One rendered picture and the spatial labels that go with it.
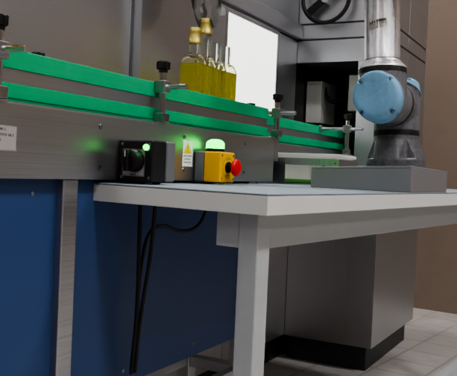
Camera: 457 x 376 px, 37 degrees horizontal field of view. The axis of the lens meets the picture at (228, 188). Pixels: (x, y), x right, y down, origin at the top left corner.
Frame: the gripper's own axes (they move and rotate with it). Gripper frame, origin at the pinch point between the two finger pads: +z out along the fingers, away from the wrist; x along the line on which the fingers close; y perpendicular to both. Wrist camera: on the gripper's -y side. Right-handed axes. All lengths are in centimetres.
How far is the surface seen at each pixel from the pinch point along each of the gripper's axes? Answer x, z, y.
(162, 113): -15, 29, -44
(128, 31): 15.2, 4.7, -15.0
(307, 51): 9, -9, 102
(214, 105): -13.4, 24.8, -17.7
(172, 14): 12.0, -3.3, 1.4
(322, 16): 3, -23, 101
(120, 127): -15, 33, -58
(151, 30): 12.1, 3.4, -8.6
